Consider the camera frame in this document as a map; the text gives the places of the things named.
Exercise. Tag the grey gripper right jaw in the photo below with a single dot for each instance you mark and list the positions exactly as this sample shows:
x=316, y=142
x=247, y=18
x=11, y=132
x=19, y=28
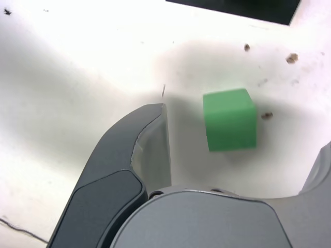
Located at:
x=207, y=222

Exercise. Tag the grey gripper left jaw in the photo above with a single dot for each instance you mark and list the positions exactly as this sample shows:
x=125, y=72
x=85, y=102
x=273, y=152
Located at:
x=111, y=160

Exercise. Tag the green cube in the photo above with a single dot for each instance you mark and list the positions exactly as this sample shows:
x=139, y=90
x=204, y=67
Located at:
x=230, y=121

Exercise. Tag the black tape square outline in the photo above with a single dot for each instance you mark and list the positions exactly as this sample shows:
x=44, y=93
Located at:
x=258, y=10

